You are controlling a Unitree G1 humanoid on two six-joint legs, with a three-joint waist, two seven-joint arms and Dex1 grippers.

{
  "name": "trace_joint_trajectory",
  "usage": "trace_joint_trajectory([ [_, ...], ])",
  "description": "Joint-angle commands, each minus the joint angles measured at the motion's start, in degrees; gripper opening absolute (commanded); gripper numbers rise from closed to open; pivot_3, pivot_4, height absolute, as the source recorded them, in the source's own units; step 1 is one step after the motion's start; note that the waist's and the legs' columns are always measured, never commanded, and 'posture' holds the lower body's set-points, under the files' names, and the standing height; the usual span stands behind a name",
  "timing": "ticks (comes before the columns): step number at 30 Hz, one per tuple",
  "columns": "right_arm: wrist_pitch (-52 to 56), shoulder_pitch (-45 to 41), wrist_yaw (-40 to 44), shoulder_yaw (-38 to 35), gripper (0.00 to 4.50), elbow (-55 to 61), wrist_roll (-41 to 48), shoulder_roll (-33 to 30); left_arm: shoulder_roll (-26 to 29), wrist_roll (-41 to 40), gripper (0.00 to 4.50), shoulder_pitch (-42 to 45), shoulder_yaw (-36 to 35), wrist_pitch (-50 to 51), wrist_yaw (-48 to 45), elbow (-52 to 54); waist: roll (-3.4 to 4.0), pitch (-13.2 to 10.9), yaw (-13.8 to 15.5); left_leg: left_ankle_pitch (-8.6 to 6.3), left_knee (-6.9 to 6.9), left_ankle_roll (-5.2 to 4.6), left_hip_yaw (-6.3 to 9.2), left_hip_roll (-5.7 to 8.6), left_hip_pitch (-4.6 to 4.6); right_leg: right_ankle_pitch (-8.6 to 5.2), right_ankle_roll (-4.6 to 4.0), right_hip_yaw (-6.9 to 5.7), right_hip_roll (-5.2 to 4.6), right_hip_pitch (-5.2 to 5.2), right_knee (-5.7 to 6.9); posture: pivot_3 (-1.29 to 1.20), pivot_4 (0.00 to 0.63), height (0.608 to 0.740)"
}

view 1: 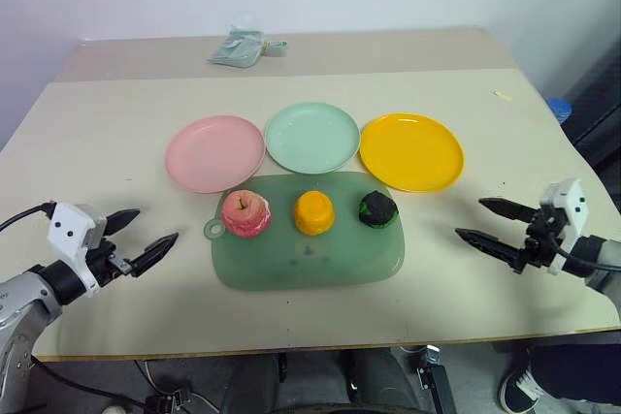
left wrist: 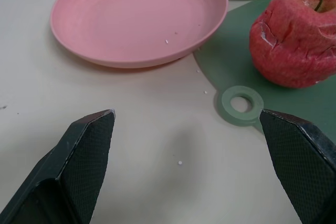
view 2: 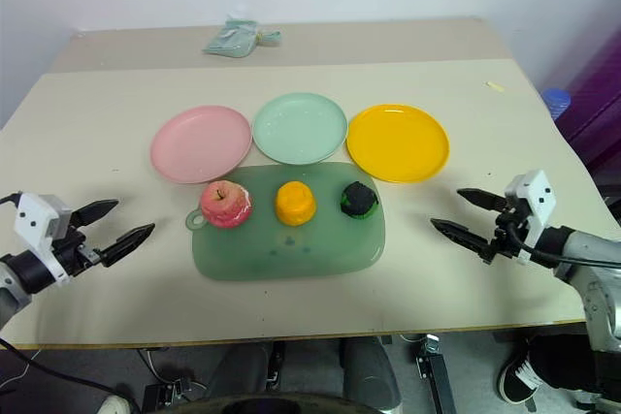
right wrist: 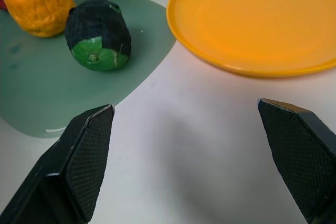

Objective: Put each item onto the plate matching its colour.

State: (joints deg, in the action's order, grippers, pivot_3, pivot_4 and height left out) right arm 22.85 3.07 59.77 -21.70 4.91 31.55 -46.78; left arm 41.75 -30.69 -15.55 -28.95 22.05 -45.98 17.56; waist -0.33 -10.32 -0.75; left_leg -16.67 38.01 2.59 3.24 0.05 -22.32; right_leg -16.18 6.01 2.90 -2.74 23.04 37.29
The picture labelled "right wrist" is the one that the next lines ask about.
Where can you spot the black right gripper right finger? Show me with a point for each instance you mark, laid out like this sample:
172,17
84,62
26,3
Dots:
302,153

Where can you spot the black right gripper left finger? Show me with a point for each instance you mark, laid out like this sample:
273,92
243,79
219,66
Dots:
78,161

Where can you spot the orange round plate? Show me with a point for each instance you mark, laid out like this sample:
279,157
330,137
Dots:
254,19

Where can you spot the orange fruit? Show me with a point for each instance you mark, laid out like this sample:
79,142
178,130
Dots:
38,3

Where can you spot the green cutting mat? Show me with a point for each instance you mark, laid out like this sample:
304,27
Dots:
52,77

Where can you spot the green lime with black tape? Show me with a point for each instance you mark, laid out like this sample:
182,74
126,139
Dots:
98,35

